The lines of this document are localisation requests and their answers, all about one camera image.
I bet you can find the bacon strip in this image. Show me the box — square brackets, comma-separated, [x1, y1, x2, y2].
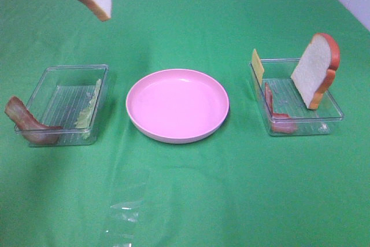
[264, 83, 297, 134]
[5, 96, 62, 145]

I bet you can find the green lettuce leaf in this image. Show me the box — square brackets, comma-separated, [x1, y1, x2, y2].
[74, 79, 102, 128]

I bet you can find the pink round plate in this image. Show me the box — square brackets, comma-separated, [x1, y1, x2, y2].
[125, 69, 230, 144]

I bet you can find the yellow cheese slice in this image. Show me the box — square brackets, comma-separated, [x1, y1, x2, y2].
[251, 49, 264, 86]

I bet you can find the green tablecloth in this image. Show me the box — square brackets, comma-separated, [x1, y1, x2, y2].
[1, 0, 369, 246]

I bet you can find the clear plastic tape strip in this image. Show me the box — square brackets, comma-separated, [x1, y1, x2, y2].
[101, 169, 149, 246]

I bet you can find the right clear plastic container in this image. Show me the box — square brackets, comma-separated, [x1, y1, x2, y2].
[249, 58, 344, 136]

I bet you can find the clear plastic container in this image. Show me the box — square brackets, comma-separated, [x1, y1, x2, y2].
[249, 58, 344, 136]
[14, 64, 109, 147]

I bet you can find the left clear plastic container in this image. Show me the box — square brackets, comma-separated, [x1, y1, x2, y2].
[14, 64, 109, 147]

